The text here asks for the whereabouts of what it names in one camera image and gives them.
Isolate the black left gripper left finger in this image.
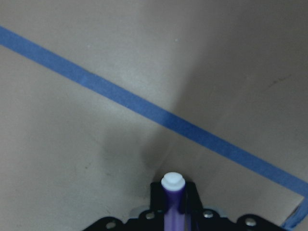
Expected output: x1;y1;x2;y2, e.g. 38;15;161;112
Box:
150;182;167;231

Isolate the purple highlighter pen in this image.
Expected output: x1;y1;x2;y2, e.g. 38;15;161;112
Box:
161;172;186;231

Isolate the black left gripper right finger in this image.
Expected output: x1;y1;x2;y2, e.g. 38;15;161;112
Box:
185;181;204;231

